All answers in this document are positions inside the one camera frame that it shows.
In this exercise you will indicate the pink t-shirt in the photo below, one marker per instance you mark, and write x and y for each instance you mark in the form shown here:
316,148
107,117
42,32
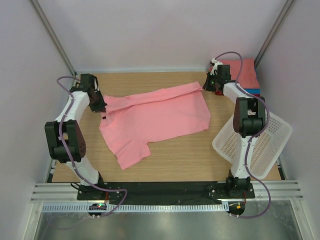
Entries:
131,122

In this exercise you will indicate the folded red t-shirt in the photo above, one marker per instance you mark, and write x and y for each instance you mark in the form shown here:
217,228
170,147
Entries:
238,94

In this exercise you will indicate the white slotted cable duct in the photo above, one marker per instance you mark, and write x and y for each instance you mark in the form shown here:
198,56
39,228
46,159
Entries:
101,208

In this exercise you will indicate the folded salmon t-shirt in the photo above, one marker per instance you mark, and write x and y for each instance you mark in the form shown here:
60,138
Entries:
248,77

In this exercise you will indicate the white plastic basket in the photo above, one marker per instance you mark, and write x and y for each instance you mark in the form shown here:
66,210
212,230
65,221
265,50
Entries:
266,150

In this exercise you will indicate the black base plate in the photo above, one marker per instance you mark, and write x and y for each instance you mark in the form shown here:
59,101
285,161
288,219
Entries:
162,192

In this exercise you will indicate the aluminium front rail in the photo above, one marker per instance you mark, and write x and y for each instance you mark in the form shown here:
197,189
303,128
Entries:
64,192

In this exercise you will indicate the aluminium corner post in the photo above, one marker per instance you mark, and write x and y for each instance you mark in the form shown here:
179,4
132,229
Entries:
52,35
276,26

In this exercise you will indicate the right aluminium corner post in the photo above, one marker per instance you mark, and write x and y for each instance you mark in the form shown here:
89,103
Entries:
276,26

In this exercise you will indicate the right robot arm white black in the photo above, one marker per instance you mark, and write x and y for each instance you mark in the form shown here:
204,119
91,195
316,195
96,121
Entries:
249,120

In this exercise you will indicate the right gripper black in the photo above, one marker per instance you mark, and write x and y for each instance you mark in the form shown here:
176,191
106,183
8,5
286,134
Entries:
207,86

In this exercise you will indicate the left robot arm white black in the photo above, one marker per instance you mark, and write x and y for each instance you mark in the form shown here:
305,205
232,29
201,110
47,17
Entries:
65,141

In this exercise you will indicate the left aluminium corner post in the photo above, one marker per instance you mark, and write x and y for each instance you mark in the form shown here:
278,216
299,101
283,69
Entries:
52,35

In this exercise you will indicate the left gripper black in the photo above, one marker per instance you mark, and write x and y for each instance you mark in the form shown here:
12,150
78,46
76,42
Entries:
101,107

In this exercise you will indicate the folded blue t-shirt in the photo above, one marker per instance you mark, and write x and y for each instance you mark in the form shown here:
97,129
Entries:
253,91

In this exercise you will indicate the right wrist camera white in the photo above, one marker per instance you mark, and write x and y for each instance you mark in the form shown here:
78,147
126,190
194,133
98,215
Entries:
214,63

